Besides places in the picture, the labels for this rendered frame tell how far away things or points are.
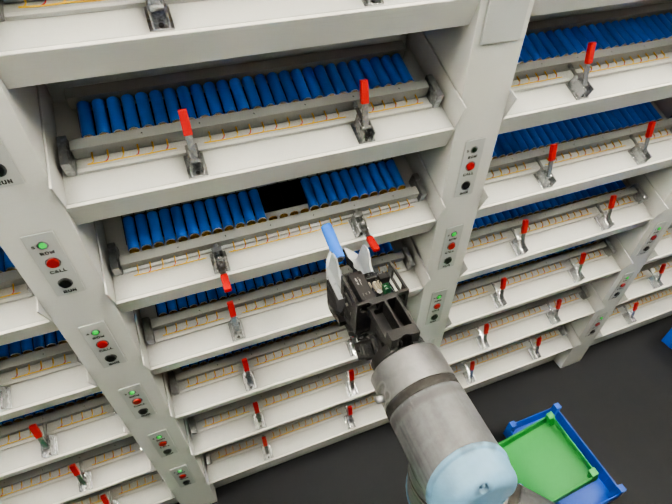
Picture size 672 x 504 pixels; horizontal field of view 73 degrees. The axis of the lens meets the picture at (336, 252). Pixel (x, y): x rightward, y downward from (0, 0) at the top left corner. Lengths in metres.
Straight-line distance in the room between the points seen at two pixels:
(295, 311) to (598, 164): 0.76
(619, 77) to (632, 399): 1.27
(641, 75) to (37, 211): 1.08
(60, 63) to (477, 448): 0.60
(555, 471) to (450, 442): 1.20
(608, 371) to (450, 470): 1.62
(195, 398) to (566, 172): 0.98
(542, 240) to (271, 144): 0.77
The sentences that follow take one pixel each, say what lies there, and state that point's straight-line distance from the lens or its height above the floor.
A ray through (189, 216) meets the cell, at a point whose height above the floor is 1.01.
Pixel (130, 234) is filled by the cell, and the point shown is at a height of 1.00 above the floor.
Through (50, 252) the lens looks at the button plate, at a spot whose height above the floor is 1.08.
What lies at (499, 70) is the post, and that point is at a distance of 0.82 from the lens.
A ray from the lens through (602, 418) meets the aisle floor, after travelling 1.94.
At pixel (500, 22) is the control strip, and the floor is 1.31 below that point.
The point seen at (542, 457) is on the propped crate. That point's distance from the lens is 1.69.
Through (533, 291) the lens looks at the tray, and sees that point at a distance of 1.42.
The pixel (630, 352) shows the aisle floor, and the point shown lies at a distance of 2.17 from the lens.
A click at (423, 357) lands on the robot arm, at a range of 0.53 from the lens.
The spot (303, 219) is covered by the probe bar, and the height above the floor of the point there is 0.99.
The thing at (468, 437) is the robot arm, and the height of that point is 1.09.
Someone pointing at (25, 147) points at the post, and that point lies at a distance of 0.67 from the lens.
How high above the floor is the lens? 1.53
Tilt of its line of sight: 44 degrees down
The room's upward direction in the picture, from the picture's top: straight up
